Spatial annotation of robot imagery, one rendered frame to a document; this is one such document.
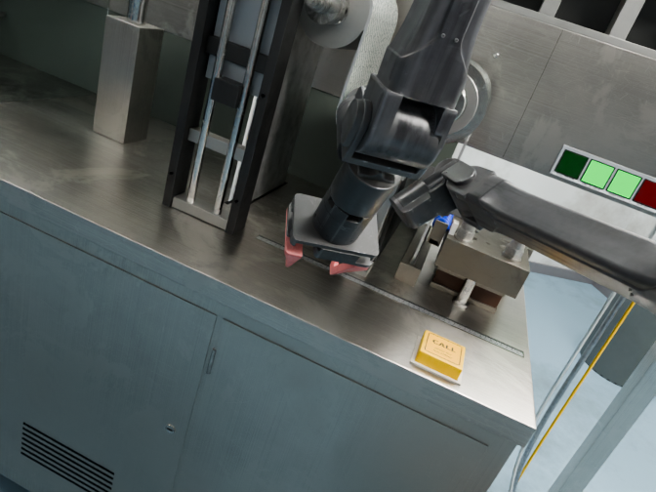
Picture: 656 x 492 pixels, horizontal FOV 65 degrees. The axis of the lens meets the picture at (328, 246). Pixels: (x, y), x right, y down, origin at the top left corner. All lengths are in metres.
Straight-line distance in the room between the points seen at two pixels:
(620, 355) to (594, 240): 2.63
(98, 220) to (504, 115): 0.90
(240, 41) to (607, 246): 0.67
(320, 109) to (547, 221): 0.84
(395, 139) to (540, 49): 0.87
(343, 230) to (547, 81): 0.84
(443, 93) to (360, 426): 0.62
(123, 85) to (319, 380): 0.81
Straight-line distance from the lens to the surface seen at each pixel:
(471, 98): 0.96
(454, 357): 0.84
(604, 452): 1.87
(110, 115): 1.35
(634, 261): 0.58
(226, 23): 0.95
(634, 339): 3.17
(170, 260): 0.88
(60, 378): 1.24
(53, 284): 1.12
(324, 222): 0.55
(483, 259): 0.98
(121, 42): 1.31
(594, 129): 1.31
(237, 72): 0.97
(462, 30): 0.44
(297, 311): 0.83
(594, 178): 1.32
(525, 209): 0.68
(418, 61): 0.43
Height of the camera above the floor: 1.34
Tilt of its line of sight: 24 degrees down
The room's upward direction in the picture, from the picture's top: 19 degrees clockwise
